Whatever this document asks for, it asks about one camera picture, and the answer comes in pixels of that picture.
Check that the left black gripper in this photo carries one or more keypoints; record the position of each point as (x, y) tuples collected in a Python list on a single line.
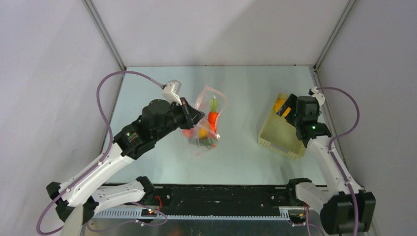
[(191, 115)]

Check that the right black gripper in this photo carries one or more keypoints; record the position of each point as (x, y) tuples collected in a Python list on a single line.
[(289, 103)]

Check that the yellow bell pepper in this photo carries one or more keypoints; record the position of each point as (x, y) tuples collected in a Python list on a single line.
[(279, 104)]

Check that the orange mango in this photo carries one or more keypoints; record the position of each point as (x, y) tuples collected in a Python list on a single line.
[(202, 133)]

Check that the clear zip top bag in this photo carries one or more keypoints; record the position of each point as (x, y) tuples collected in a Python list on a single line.
[(202, 104)]

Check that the orange carrot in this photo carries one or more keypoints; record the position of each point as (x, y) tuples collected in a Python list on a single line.
[(213, 114)]

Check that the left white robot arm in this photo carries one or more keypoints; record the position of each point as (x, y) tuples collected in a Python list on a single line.
[(84, 189)]

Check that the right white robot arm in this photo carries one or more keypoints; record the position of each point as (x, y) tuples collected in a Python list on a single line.
[(345, 208)]

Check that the cream perforated plastic basket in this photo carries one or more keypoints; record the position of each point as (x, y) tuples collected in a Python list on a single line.
[(279, 136)]

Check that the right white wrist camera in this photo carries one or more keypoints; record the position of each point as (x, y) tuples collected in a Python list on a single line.
[(314, 92)]

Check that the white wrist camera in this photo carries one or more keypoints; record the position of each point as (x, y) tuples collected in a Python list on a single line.
[(171, 92), (314, 92)]

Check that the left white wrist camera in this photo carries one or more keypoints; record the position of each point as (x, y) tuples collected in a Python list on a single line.
[(171, 92)]

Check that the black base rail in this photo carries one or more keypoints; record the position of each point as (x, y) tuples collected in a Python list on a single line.
[(224, 200)]

